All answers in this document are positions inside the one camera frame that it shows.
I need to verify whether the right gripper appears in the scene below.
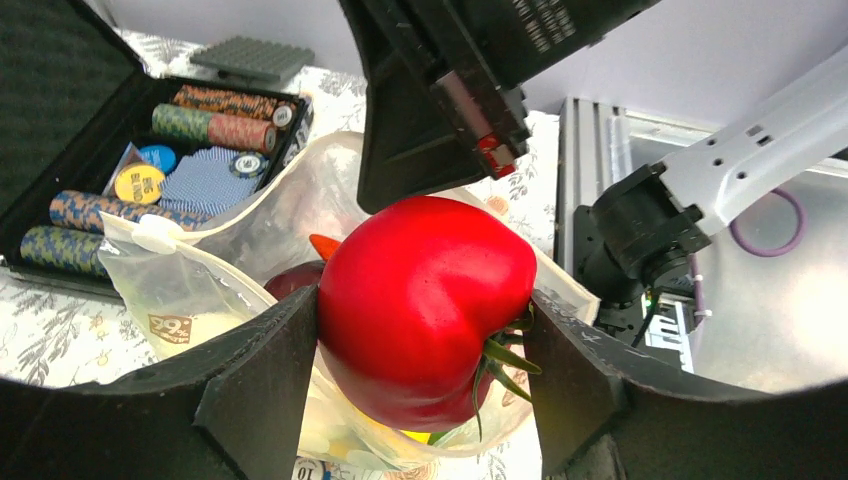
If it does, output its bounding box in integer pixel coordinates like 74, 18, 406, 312
341, 1, 649, 214

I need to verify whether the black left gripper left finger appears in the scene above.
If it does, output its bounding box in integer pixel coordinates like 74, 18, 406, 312
1, 286, 317, 479

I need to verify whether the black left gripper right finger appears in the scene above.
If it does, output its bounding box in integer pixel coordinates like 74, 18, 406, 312
524, 292, 847, 479

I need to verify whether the red toy chili pepper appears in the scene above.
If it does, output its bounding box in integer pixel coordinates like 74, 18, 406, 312
308, 234, 341, 261

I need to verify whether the clear zip top bag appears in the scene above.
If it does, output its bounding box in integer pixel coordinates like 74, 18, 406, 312
97, 130, 602, 473

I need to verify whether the dark purple mangosteen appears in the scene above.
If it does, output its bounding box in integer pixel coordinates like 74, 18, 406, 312
264, 260, 325, 301

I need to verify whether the red toy tomato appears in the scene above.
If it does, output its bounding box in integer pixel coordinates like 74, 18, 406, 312
317, 196, 540, 433

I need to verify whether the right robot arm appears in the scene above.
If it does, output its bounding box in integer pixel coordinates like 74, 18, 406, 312
342, 1, 847, 479

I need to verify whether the loose poker chip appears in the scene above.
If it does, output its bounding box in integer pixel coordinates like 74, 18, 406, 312
291, 457, 328, 480

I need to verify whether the grey building baseplate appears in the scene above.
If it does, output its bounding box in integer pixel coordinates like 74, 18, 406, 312
189, 36, 315, 82

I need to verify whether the floral tablecloth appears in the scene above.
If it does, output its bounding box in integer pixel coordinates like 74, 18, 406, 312
1, 66, 559, 479

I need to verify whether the black poker chip case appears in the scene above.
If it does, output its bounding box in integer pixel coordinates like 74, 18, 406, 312
1, 1, 313, 295

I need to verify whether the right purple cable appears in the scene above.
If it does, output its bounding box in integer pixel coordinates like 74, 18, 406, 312
728, 187, 808, 259

